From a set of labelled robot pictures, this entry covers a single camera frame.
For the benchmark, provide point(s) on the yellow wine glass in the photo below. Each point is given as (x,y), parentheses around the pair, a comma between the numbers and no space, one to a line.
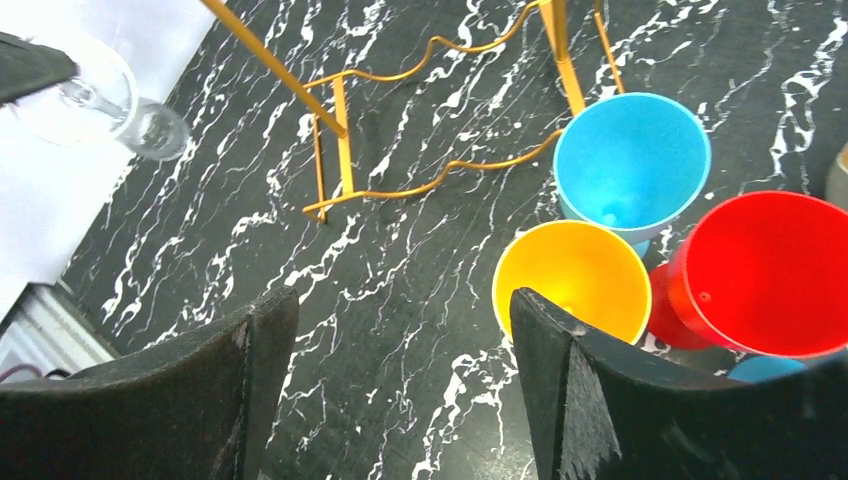
(585,269)

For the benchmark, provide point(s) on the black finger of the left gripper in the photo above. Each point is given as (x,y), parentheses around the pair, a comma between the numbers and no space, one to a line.
(28,68)

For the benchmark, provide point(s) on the red wine glass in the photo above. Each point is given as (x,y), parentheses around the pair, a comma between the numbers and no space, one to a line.
(764,273)

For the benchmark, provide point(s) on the round pastel drawer cabinet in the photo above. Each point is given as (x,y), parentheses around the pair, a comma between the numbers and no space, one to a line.
(836,188)

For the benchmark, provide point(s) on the teal blue wine glass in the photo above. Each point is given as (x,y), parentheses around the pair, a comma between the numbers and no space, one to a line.
(763,368)

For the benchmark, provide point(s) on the light blue wine glass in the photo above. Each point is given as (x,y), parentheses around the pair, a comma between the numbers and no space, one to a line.
(631,163)

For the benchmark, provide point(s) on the clear wine glass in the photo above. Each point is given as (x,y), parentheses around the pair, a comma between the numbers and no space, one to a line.
(100,102)

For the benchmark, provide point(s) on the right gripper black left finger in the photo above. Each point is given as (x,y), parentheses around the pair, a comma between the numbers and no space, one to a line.
(197,406)

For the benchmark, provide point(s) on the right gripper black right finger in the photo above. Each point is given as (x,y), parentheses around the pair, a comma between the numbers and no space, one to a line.
(599,408)

